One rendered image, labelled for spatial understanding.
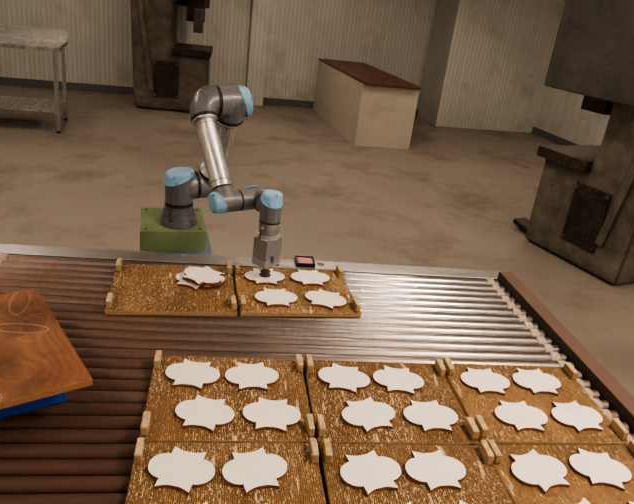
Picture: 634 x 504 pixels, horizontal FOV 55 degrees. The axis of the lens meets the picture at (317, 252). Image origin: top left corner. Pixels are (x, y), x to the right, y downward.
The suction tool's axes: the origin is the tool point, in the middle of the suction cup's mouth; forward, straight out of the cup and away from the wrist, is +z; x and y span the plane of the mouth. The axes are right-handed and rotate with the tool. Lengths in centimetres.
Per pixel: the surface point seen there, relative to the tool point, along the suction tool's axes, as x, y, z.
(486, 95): 291, 912, 36
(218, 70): 645, 607, 45
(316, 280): -14.8, 12.0, 0.3
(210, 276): 8.5, -19.1, -1.9
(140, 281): 25.4, -35.6, 1.4
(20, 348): -2, -93, -9
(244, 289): -1.5, -12.2, 1.4
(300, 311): -24.6, -9.4, 1.4
